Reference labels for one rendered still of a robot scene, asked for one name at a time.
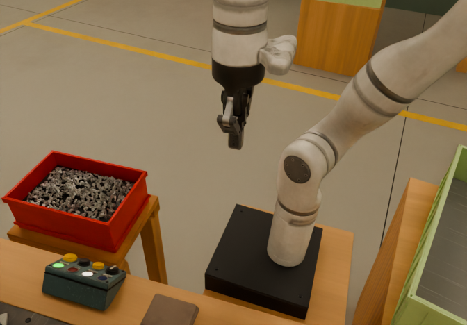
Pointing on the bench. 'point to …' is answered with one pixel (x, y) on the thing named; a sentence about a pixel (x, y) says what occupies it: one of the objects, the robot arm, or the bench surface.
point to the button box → (82, 284)
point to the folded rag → (169, 312)
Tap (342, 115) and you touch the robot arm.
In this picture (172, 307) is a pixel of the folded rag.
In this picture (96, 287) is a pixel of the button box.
